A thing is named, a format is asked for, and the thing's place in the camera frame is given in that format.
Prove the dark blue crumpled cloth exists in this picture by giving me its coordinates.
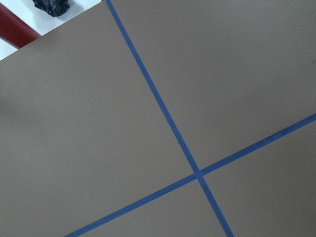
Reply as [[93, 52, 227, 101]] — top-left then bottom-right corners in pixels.
[[33, 0, 70, 17]]

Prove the red cylinder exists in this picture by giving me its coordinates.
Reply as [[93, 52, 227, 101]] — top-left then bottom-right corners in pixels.
[[0, 4, 41, 49]]

